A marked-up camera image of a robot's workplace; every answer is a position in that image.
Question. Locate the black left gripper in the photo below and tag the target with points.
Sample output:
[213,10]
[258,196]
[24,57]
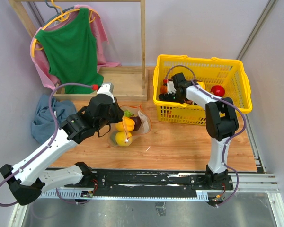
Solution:
[119,113]

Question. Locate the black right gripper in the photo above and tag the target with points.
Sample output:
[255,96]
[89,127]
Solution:
[165,97]

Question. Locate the orange toy tangerine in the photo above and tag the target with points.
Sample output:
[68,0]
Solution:
[163,89]

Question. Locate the yellow toy bell pepper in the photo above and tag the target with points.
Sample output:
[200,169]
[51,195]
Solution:
[126,124]

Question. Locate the yellow toy lemon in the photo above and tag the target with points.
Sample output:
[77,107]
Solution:
[123,139]

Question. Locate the clear zip top bag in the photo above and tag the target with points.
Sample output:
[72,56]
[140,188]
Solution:
[145,128]

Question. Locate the dark purple toy plum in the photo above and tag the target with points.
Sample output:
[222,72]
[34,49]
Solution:
[137,122]

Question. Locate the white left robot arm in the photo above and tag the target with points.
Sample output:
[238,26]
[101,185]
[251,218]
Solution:
[29,178]

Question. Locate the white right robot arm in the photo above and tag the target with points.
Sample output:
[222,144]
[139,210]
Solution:
[220,119]

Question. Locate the green tank top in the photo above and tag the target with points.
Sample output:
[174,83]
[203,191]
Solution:
[72,51]

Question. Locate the yellow toy fruit in basket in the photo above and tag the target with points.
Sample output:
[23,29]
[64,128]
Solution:
[202,85]

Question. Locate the wooden clothes rack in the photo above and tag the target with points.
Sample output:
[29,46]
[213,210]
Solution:
[130,82]

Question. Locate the red toy apple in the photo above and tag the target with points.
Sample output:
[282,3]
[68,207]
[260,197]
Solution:
[218,90]

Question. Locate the yellow plastic shopping basket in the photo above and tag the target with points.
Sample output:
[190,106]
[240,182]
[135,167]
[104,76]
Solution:
[227,73]

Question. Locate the blue crumpled cloth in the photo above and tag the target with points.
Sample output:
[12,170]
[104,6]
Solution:
[43,125]

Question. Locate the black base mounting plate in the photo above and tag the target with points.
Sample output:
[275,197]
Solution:
[97,176]

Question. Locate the pink shirt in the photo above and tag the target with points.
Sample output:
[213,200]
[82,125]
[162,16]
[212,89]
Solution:
[42,64]

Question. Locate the yellow clothes hanger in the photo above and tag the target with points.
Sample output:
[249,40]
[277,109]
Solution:
[61,16]

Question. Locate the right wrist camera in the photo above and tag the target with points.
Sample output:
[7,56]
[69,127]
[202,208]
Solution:
[170,85]

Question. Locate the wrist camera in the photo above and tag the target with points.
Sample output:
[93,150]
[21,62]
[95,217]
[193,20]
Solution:
[106,89]
[170,85]

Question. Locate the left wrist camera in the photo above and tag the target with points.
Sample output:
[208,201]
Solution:
[106,89]

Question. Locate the white slotted cable duct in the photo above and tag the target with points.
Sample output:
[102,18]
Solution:
[132,194]

